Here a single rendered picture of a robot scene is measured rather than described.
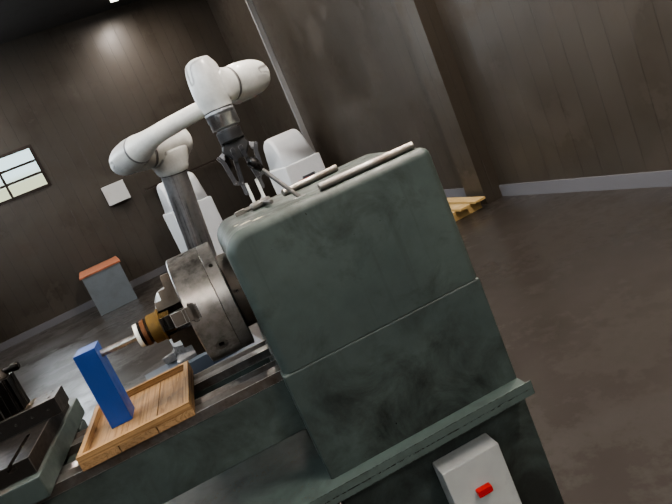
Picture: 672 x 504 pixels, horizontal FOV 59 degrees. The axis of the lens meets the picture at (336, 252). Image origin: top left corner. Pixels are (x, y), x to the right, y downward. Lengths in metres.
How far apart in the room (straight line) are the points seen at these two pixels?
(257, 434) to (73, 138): 9.86
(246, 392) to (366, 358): 0.33
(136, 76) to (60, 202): 2.56
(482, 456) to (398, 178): 0.79
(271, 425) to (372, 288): 0.46
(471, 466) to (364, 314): 0.51
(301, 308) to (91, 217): 9.75
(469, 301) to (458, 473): 0.46
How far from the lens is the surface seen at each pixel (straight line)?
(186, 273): 1.60
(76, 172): 11.20
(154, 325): 1.70
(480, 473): 1.78
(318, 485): 1.72
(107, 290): 9.78
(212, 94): 1.78
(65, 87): 11.39
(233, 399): 1.63
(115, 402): 1.77
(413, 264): 1.60
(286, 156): 8.98
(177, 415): 1.63
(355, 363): 1.61
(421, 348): 1.66
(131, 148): 2.15
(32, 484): 1.67
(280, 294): 1.52
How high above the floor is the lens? 1.43
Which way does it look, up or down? 12 degrees down
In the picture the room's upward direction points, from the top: 23 degrees counter-clockwise
